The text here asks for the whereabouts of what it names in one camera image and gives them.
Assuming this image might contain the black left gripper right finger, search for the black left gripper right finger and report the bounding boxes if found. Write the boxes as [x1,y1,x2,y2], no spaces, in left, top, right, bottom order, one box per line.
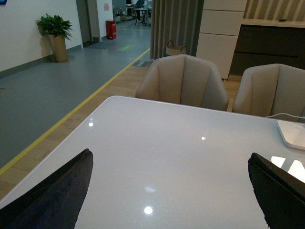
[248,153,305,229]

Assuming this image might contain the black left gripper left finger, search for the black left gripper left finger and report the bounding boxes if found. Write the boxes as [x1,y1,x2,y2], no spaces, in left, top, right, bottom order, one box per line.
[0,149,93,229]

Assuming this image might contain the white desk lamp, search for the white desk lamp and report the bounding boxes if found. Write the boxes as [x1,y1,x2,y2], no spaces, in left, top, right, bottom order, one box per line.
[277,120,305,150]

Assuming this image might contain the beige chair right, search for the beige chair right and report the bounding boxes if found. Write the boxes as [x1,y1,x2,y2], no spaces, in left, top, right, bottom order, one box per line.
[232,63,305,123]

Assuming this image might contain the beige chair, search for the beige chair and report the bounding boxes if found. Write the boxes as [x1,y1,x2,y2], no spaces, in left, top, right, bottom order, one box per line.
[135,54,229,111]
[232,63,305,123]

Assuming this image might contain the beige chair left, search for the beige chair left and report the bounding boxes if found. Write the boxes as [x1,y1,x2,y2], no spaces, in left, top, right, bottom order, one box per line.
[135,54,229,111]

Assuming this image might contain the dark gray sideboard cabinet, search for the dark gray sideboard cabinet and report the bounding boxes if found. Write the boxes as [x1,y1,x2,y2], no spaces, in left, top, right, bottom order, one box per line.
[229,21,305,75]

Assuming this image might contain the green potted plant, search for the green potted plant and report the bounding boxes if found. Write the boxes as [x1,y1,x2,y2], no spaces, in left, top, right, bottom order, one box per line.
[36,14,72,62]

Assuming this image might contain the white drawer cabinet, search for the white drawer cabinet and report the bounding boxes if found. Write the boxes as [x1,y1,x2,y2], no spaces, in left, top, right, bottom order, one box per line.
[196,0,247,79]

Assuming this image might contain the red box on floor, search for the red box on floor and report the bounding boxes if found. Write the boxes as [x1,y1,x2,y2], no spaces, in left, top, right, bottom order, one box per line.
[106,20,116,40]

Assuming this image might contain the beige curtain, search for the beige curtain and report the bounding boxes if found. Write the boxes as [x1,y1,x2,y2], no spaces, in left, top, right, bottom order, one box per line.
[150,0,204,60]

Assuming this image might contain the distant work table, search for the distant work table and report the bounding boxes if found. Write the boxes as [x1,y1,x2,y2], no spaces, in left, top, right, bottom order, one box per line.
[133,8,152,26]

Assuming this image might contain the white lamp cable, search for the white lamp cable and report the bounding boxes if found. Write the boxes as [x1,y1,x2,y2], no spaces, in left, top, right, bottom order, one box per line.
[264,113,305,121]

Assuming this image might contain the woven basket with handles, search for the woven basket with handles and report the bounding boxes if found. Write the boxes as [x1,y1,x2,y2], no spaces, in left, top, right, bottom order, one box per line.
[165,40,187,56]

